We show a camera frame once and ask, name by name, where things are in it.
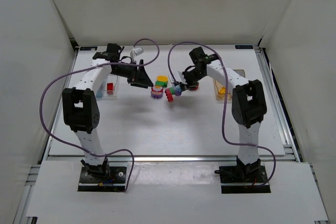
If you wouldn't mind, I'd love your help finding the purple flower lego piece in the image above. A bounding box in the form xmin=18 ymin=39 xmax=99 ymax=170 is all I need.
xmin=174 ymin=86 xmax=182 ymax=97

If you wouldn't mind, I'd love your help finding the red comb lego brick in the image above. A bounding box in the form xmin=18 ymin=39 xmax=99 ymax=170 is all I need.
xmin=164 ymin=88 xmax=174 ymax=102

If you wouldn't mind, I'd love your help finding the small red lego brick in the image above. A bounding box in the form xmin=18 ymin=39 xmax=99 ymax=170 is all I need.
xmin=107 ymin=82 xmax=114 ymax=93

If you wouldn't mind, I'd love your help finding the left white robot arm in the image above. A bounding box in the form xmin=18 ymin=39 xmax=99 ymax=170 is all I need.
xmin=62 ymin=50 xmax=153 ymax=180

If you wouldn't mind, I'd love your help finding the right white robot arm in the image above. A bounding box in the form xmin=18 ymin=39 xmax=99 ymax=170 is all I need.
xmin=179 ymin=47 xmax=267 ymax=181

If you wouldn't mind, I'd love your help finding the yellow rounded lego brick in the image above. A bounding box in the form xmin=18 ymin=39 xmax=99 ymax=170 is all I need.
xmin=156 ymin=75 xmax=169 ymax=82

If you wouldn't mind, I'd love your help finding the amber transparent container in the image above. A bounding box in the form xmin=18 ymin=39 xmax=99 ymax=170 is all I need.
xmin=213 ymin=69 xmax=246 ymax=102

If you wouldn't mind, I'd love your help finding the clear transparent container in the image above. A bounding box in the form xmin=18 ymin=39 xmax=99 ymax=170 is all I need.
xmin=100 ymin=74 xmax=121 ymax=99

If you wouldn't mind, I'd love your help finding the blue container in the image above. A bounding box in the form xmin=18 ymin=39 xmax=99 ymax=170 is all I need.
xmin=96 ymin=90 xmax=103 ymax=98

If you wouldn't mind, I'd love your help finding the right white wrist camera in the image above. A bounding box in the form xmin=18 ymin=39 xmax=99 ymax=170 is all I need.
xmin=175 ymin=71 xmax=187 ymax=85

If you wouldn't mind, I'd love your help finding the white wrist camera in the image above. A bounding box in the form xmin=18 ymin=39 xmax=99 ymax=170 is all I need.
xmin=175 ymin=71 xmax=187 ymax=85
xmin=130 ymin=47 xmax=144 ymax=57

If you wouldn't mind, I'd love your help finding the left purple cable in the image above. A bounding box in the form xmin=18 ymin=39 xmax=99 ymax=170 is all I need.
xmin=39 ymin=38 xmax=160 ymax=192

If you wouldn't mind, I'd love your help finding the purple cable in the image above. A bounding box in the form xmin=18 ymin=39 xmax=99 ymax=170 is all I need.
xmin=167 ymin=41 xmax=276 ymax=188
xmin=39 ymin=38 xmax=160 ymax=192

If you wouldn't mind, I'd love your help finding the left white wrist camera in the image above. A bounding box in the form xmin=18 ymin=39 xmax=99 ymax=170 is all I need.
xmin=130 ymin=47 xmax=144 ymax=57

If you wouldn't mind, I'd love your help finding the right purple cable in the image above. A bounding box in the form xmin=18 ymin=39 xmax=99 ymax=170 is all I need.
xmin=167 ymin=41 xmax=276 ymax=188

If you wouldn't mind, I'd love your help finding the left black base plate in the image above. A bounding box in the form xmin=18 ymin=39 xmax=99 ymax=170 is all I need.
xmin=77 ymin=166 xmax=128 ymax=193

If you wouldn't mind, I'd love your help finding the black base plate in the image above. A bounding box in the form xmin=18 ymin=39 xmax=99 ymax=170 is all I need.
xmin=214 ymin=165 xmax=271 ymax=194
xmin=77 ymin=166 xmax=128 ymax=193

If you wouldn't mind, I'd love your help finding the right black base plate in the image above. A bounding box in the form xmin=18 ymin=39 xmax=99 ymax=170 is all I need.
xmin=214 ymin=165 xmax=271 ymax=194

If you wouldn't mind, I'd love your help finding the aluminium table frame rail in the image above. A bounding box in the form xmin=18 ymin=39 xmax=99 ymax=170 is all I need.
xmin=255 ymin=46 xmax=303 ymax=162

